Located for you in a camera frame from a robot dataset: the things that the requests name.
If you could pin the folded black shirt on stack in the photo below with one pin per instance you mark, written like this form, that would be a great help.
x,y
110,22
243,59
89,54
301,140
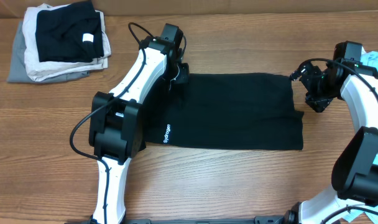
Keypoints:
x,y
69,34

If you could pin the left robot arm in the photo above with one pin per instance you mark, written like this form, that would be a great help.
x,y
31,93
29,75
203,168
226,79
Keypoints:
x,y
116,122

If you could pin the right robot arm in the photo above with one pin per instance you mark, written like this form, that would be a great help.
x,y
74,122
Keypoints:
x,y
354,179

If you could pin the folded beige shirt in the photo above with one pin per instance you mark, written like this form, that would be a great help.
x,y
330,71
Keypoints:
x,y
39,71

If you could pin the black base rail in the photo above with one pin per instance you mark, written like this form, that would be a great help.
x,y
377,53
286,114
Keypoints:
x,y
201,221

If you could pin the black Sydrogen t-shirt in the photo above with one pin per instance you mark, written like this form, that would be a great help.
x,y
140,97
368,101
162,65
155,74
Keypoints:
x,y
228,111

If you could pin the brown cardboard back panel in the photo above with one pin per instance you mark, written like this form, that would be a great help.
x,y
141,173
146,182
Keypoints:
x,y
197,7

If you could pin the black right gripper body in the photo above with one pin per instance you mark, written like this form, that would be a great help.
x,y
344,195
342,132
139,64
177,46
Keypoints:
x,y
321,89

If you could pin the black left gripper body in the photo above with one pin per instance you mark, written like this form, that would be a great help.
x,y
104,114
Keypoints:
x,y
183,74

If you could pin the folded grey shirt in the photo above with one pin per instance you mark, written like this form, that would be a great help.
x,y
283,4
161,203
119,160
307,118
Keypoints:
x,y
18,74

